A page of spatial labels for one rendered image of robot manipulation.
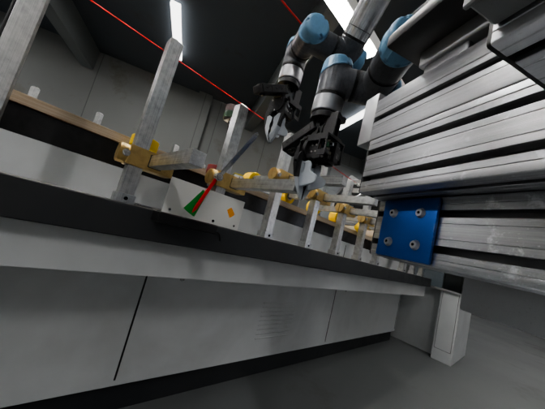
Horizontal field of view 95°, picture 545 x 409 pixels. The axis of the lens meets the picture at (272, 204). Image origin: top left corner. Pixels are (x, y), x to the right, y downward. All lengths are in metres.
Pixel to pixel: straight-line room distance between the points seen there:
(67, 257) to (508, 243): 0.77
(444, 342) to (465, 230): 2.71
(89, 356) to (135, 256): 0.41
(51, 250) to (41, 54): 6.26
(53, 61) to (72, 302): 6.05
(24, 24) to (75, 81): 5.77
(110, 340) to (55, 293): 0.23
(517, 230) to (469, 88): 0.16
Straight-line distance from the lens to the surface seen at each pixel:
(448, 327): 3.01
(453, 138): 0.34
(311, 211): 1.14
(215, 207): 0.80
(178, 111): 6.07
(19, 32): 0.75
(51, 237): 0.73
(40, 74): 6.72
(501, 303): 0.43
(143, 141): 0.73
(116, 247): 0.75
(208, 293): 1.14
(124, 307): 1.03
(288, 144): 0.67
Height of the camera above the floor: 0.71
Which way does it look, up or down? 7 degrees up
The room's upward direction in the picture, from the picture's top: 15 degrees clockwise
